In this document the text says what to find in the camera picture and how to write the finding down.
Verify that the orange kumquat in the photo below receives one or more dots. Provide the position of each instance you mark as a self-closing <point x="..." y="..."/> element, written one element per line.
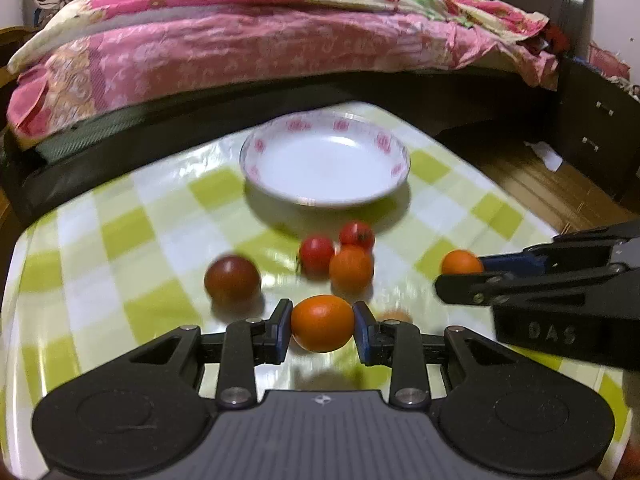
<point x="461" y="261"/>
<point x="351" y="270"/>
<point x="322" y="323"/>

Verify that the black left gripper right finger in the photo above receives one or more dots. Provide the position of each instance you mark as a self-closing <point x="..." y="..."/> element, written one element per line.
<point x="458" y="352"/>

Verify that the pink floral quilt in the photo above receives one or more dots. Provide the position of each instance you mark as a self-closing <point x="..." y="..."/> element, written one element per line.
<point x="97" y="56"/>

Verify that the red cherry tomato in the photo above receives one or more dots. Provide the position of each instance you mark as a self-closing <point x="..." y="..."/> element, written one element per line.
<point x="357" y="233"/>
<point x="315" y="255"/>

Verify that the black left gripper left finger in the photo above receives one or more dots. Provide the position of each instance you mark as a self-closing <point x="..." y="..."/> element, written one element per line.
<point x="184" y="353"/>

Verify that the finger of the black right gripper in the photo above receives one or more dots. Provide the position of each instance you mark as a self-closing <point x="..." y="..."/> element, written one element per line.
<point x="616" y="245"/>
<point x="525" y="289"/>

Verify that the green white checkered tablecloth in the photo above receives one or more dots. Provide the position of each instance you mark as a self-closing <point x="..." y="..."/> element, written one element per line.
<point x="125" y="263"/>

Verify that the dark bed frame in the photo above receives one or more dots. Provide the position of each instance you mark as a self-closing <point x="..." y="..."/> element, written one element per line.
<point x="94" y="151"/>

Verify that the brown wooden cabinet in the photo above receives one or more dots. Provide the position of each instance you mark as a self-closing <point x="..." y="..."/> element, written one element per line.
<point x="11" y="39"/>

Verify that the dark nightstand with handles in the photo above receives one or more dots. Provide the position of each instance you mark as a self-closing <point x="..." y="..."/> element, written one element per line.
<point x="599" y="128"/>

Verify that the white floral porcelain plate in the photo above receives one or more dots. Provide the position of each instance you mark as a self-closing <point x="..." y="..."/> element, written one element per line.
<point x="324" y="159"/>

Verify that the large dark red tomato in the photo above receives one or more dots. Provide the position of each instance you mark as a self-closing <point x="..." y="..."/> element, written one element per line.
<point x="232" y="279"/>

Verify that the white paper on floor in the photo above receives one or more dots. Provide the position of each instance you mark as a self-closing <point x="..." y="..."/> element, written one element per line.
<point x="551" y="159"/>

